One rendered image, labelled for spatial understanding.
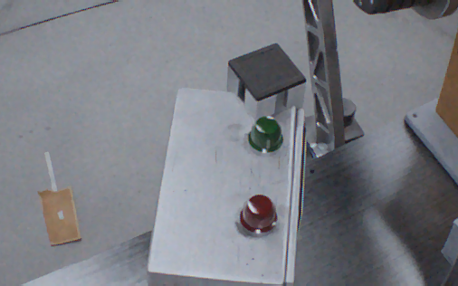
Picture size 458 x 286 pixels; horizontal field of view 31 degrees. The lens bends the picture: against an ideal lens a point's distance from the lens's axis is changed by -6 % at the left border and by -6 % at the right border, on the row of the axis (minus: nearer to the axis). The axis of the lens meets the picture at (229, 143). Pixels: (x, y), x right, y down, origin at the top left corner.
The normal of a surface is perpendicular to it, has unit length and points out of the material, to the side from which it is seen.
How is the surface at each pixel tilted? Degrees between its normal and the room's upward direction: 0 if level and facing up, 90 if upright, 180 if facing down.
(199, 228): 0
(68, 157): 0
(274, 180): 0
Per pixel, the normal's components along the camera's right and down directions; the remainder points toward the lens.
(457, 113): -0.88, 0.36
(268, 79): 0.04, -0.63
